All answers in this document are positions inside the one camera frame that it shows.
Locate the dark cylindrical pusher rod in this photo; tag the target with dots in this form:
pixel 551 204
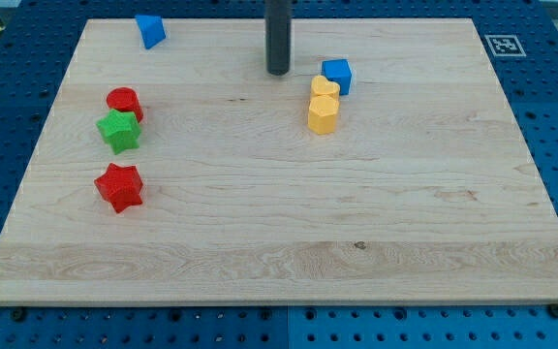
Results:
pixel 278 34

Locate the yellow heart block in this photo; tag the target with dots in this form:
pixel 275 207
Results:
pixel 321 86

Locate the blue triangle block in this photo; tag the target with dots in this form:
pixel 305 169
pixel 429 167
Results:
pixel 151 29

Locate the yellow hexagon block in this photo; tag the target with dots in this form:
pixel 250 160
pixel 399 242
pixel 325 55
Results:
pixel 322 114

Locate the green star block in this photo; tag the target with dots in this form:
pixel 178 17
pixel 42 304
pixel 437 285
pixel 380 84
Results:
pixel 120 130

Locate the light wooden board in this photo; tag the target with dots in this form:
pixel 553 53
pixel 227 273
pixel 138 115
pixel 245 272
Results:
pixel 425 193

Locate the white fiducial marker tag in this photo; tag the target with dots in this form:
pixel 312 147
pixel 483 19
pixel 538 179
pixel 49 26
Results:
pixel 504 45

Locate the red cylinder block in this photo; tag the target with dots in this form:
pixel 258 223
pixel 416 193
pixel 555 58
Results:
pixel 125 99

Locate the red star block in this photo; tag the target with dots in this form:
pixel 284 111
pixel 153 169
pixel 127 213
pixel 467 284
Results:
pixel 120 186

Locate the blue cube block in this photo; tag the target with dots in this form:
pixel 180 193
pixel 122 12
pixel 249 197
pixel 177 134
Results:
pixel 339 71

